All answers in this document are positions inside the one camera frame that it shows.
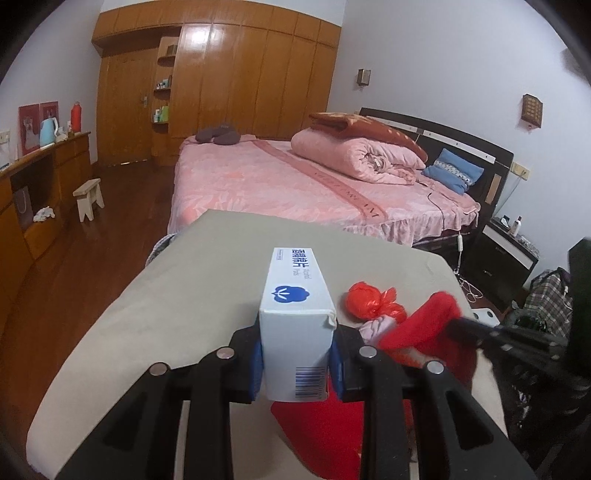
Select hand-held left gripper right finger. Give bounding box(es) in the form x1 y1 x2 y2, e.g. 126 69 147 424
329 325 539 480

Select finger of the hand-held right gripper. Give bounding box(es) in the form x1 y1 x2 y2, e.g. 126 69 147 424
445 316 570 366

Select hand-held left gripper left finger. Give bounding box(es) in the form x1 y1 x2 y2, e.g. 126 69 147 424
60 318 264 480

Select white cardboard box blue logo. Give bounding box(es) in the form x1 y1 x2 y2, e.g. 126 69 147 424
259 248 337 402

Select pale pink sock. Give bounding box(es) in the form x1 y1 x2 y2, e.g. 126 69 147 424
359 316 398 347

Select red cloth bag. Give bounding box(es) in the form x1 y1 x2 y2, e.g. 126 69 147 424
272 292 478 480

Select plaid bag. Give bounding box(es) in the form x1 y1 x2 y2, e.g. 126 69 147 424
503 268 575 333

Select black and white nightstand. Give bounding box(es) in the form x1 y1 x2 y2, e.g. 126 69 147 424
462 217 540 305

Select orange-red knotted plastic bag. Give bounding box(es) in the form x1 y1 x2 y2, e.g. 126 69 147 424
344 282 408 330

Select grey striped cloth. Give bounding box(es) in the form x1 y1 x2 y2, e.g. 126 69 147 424
145 233 178 268

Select blue patterned pillow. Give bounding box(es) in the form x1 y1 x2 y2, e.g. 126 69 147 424
421 148 485 195

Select bed with pink sheet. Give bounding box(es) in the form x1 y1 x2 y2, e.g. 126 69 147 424
167 133 483 250

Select dark wooden headboard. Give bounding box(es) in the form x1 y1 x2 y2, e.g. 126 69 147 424
359 107 515 217

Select rolled pink quilt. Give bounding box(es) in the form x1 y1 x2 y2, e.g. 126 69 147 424
290 128 426 185

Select small white wooden stool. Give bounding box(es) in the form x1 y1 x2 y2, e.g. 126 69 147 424
73 178 105 223

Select folded rust-red blanket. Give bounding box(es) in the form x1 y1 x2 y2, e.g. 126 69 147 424
308 112 428 160

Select brown wooden dresser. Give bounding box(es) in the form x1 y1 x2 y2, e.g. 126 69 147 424
0 131 93 324

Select brown wooden wardrobe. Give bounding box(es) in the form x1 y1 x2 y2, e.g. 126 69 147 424
91 0 342 169

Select light blue electric kettle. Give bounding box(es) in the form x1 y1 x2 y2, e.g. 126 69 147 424
39 116 61 148

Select white cables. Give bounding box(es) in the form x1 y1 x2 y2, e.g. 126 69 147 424
457 273 482 302

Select cable with white controller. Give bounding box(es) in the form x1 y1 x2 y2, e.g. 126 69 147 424
427 185 467 274

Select lattice wall lamp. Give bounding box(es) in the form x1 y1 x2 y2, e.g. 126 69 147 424
522 93 543 126

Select large red picture frame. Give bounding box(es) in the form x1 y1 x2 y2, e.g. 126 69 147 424
18 104 41 155

